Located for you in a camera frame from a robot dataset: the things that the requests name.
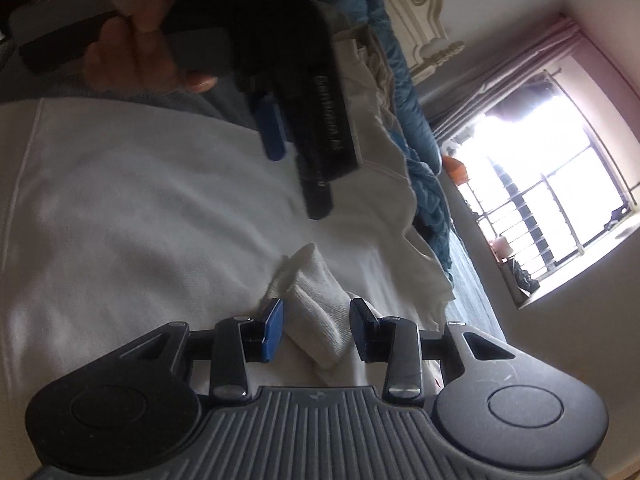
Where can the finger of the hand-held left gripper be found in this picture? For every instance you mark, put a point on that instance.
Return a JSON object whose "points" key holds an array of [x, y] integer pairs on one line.
{"points": [[319, 200], [272, 130]]}

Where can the dark blue quilt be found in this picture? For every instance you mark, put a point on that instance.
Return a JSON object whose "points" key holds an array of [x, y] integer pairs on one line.
{"points": [[395, 35]]}

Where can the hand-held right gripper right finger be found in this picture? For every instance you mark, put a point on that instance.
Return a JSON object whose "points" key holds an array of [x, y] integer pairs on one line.
{"points": [[360, 330]]}

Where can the orange bag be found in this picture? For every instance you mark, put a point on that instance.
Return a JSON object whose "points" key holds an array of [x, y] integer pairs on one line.
{"points": [[455, 170]]}

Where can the barred window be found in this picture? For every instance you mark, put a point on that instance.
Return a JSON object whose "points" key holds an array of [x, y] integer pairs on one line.
{"points": [[560, 170]]}

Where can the cream carved headboard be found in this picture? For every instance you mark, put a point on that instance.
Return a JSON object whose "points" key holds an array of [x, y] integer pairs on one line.
{"points": [[420, 5]]}

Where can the light blue garment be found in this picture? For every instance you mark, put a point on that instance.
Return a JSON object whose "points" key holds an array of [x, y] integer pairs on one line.
{"points": [[430, 210]]}

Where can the person's left hand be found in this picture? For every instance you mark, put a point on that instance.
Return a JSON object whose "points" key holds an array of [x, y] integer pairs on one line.
{"points": [[130, 62]]}

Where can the grey curtain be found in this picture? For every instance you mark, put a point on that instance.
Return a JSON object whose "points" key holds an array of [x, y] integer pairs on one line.
{"points": [[500, 90]]}

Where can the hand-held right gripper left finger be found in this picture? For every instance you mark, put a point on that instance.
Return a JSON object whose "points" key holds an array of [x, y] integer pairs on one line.
{"points": [[272, 330]]}

